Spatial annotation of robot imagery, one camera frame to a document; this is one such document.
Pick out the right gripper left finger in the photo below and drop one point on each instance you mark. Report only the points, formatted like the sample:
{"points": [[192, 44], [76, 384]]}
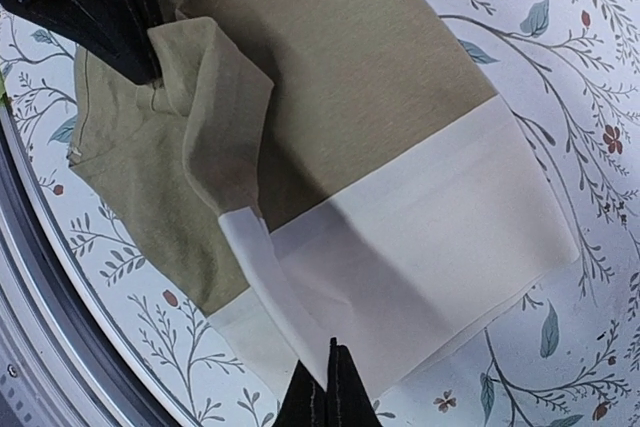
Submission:
{"points": [[304, 402]]}

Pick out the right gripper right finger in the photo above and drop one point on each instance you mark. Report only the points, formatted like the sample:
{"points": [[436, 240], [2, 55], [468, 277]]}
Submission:
{"points": [[348, 404]]}

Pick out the khaki underwear cream waistband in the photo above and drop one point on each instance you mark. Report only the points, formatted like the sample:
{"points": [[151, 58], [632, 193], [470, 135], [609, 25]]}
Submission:
{"points": [[308, 170]]}

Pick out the green tape scrap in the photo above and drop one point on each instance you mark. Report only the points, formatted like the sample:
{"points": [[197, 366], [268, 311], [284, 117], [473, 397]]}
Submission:
{"points": [[3, 93]]}

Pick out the floral table mat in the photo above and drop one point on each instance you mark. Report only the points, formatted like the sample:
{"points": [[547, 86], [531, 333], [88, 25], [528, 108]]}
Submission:
{"points": [[567, 354]]}

